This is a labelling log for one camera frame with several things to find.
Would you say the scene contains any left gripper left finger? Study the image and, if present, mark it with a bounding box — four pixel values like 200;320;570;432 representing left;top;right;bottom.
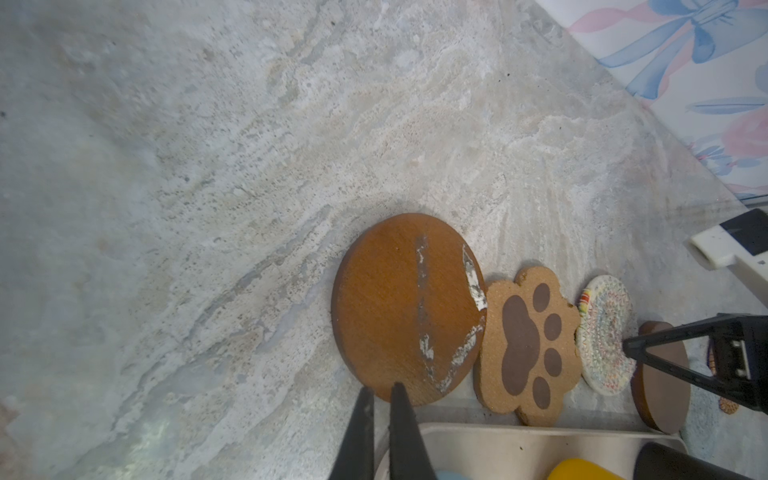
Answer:
328;387;374;480

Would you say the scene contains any yellow mug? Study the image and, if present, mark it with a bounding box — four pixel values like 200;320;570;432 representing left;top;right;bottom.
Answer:
547;458;623;480

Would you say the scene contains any light blue woven coaster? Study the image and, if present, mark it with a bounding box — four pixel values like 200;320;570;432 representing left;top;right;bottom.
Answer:
680;387;723;460

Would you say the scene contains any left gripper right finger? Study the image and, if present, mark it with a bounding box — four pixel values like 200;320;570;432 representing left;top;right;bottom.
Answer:
389;382;437;480

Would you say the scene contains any beige serving tray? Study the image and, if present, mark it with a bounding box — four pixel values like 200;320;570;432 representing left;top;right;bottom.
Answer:
419;423;687;479

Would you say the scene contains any scratched dark wooden coaster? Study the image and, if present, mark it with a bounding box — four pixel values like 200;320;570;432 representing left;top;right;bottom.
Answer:
330;213;488;406

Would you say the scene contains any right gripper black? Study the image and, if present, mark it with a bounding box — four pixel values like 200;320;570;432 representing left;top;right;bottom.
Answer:
622;314;767;414

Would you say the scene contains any wicker rattan coaster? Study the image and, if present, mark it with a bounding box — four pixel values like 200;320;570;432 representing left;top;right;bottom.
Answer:
706;341;740;416

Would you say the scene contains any multicolour woven rope coaster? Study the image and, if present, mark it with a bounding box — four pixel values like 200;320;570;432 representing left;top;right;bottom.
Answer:
576;275;637;396

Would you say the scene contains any light blue mug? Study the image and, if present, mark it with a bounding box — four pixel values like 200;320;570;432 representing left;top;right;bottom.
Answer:
436;471;470;480

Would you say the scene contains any black mug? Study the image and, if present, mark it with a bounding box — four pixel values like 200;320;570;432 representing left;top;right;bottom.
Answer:
632;442;749;480

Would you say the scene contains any cork paw print coaster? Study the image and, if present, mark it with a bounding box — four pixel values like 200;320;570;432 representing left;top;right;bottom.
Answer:
473;266;582;427

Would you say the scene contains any plain round wooden coaster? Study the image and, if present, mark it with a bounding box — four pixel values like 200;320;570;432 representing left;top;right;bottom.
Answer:
631;321;691;435

